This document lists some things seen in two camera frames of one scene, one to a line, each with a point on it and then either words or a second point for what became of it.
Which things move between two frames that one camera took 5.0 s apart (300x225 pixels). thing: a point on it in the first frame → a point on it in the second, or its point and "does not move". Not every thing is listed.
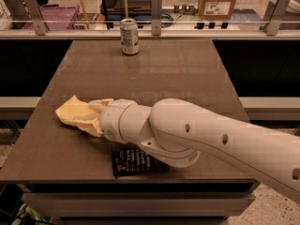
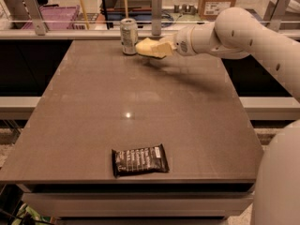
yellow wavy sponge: (74, 108) → (150, 48)
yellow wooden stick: (82, 7) does not move
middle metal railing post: (157, 13) does not move
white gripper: (112, 120) → (182, 43)
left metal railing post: (35, 12) does not move
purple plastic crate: (55, 18) does not move
